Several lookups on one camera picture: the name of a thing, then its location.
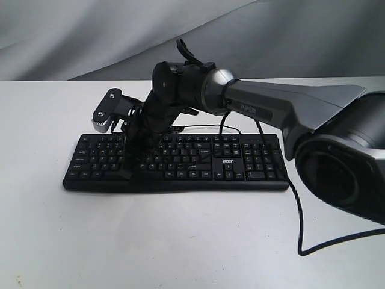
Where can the black Acer keyboard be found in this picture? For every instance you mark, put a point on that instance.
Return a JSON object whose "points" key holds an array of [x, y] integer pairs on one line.
{"points": [[183, 162]]}

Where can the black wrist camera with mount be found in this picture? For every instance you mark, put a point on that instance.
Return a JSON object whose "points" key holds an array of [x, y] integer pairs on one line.
{"points": [[114, 106]]}

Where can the grey backdrop cloth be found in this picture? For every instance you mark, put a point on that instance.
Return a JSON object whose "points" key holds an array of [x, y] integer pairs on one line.
{"points": [[123, 40]]}

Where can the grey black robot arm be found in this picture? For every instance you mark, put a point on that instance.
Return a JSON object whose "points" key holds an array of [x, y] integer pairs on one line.
{"points": [[334, 134]]}

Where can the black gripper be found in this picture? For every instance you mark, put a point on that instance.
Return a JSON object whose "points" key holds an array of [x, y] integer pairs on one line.
{"points": [[146, 130]]}

